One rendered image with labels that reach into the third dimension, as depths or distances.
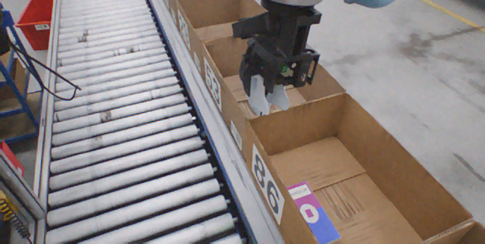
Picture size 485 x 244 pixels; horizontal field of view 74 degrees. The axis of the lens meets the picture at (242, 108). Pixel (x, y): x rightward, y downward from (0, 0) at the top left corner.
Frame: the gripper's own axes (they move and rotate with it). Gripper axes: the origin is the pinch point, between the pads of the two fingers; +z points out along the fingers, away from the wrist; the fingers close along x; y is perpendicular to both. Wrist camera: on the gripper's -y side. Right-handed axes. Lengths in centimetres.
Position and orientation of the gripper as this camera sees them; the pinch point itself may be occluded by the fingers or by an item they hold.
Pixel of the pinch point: (258, 106)
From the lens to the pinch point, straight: 55.7
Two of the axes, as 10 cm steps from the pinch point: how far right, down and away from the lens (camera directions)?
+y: 4.5, 6.0, -6.7
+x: 8.9, -2.0, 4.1
